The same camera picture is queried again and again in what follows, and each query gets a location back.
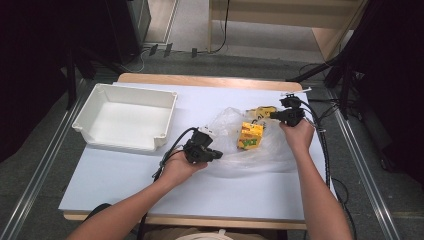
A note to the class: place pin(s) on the light wooden shelf unit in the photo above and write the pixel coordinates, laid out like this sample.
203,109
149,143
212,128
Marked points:
286,13

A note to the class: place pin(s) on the person's left hand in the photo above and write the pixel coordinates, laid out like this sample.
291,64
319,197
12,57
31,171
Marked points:
180,170

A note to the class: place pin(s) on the person's right hand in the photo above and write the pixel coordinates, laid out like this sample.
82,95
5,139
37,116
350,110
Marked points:
298,136

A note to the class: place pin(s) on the white plastic tray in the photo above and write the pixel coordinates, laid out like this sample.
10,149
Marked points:
128,121

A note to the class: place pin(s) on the translucent smiley plastic bag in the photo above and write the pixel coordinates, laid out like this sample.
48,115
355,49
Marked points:
256,160

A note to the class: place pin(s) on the black cabinet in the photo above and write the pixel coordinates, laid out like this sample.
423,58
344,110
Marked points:
128,30

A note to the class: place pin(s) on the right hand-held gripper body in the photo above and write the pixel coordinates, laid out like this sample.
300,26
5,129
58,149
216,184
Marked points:
295,115

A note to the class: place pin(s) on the yellow juice carton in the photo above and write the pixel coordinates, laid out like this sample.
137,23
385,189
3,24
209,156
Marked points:
250,136

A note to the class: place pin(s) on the person's beige trousers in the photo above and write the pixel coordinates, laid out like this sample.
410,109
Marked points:
173,233

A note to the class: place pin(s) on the metal floor rail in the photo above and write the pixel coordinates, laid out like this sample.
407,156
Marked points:
43,163
366,180

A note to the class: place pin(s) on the black metal stand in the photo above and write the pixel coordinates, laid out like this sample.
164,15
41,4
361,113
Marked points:
70,80
343,83

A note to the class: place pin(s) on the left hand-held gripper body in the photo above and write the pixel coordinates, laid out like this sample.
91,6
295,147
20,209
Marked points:
198,146

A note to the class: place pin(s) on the black curtain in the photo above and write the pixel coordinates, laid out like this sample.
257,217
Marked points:
30,66
393,83

